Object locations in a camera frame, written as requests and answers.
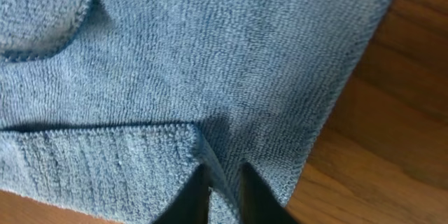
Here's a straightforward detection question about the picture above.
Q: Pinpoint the blue microfiber cloth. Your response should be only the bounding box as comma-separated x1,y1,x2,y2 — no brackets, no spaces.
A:
1,0,391,223

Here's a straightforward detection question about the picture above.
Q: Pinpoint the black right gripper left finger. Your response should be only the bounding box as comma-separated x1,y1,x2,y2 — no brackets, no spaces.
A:
154,164,210,224

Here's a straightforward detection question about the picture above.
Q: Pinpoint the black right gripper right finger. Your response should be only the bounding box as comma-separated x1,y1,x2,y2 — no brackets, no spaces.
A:
239,162,300,224

